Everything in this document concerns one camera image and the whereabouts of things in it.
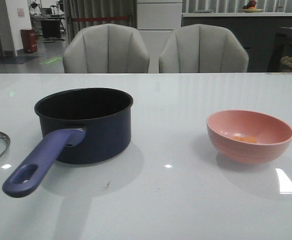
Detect black office desk background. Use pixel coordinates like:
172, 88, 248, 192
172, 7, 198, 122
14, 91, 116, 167
41, 19, 61, 39

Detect grey upholstered chair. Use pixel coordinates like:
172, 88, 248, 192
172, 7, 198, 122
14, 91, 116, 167
63, 23, 150, 74
158, 24, 249, 73

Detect dark blue saucepan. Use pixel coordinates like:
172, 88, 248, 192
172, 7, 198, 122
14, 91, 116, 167
2, 87, 133, 198

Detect white cabinet behind chairs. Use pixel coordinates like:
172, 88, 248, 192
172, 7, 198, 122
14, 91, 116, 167
137, 0, 182, 74

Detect red trash bin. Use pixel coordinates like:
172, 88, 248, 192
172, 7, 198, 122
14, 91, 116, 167
20, 28, 38, 53

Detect orange ham slices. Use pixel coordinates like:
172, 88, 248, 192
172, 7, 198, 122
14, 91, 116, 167
233, 135, 257, 144

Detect grey counter cabinet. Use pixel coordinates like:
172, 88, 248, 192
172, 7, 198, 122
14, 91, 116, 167
181, 12, 292, 72

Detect right grey upholstered chair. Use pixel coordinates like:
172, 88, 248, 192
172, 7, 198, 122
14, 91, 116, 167
158, 24, 249, 73

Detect left grey upholstered chair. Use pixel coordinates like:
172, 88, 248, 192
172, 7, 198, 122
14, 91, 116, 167
63, 23, 150, 74

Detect fruit plate on counter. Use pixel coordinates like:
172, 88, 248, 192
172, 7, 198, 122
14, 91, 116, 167
242, 0, 263, 13

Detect pink bowl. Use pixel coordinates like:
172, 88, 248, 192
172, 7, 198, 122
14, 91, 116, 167
206, 109, 292, 164

